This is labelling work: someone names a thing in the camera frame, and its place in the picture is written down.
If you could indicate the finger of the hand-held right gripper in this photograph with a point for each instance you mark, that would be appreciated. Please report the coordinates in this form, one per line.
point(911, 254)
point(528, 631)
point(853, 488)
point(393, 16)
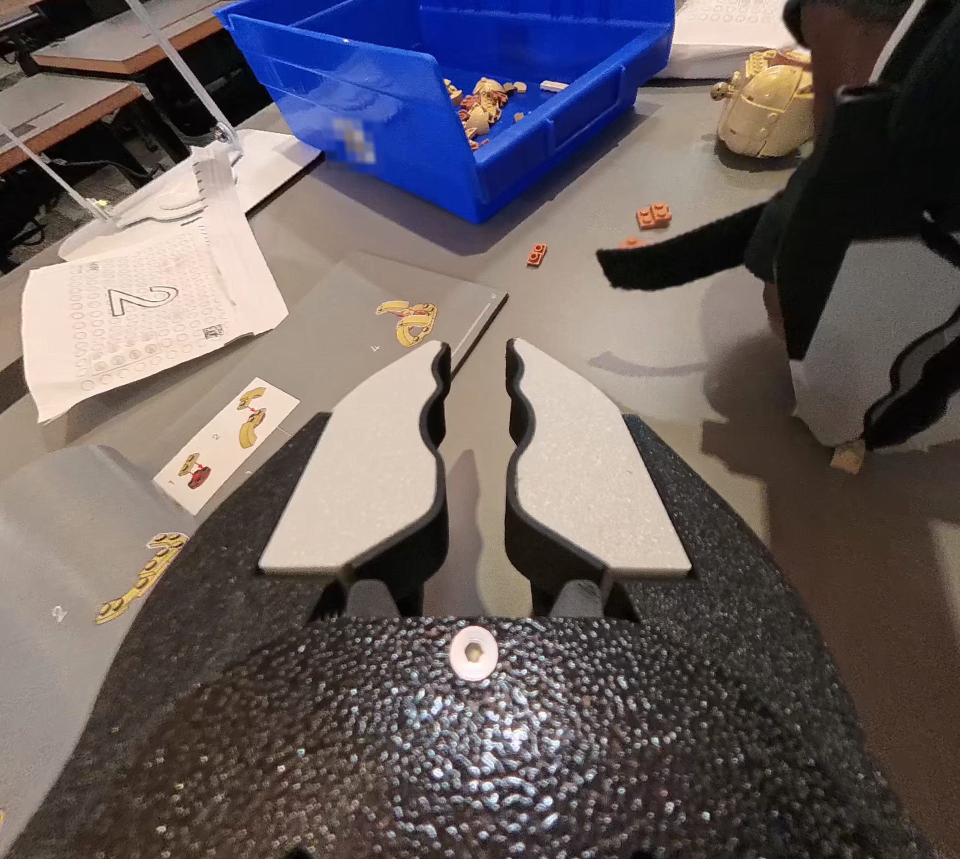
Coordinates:
point(832, 386)
point(930, 416)

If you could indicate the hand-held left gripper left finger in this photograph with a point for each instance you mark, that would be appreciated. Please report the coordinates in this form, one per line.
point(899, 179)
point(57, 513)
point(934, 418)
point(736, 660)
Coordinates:
point(360, 476)

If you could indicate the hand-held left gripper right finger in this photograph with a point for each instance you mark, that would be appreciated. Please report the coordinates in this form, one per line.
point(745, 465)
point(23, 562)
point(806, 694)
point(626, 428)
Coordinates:
point(592, 484)

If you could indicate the grey instruction booklet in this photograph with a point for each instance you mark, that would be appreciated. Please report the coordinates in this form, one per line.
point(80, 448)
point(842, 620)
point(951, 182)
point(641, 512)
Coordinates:
point(352, 304)

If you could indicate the pile of small toy bricks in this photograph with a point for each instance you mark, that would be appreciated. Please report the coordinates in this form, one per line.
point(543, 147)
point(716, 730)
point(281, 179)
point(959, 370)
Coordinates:
point(484, 105)

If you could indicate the blue plastic bin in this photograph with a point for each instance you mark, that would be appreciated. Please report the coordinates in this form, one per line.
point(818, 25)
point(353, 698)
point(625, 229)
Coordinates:
point(360, 64)

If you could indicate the person's right hand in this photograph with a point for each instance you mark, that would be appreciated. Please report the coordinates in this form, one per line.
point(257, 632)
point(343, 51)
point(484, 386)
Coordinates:
point(825, 71)

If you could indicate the tan toy brick model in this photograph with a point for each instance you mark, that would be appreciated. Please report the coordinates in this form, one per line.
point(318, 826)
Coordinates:
point(772, 105)

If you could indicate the brown corner brick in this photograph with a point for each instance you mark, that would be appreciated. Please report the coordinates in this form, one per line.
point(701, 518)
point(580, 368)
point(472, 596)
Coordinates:
point(654, 215)

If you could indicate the small brown plate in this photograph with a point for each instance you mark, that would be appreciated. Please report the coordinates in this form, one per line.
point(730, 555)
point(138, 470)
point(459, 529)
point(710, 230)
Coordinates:
point(536, 256)

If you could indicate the white printed paper bag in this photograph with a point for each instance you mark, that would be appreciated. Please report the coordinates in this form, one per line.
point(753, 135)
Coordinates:
point(735, 11)
point(135, 319)

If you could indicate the white board with dark edge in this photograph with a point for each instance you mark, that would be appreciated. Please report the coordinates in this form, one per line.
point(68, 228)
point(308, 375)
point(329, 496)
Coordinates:
point(277, 161)

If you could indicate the clear acrylic stand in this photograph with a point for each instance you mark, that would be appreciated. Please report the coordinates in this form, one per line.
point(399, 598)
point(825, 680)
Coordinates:
point(150, 199)

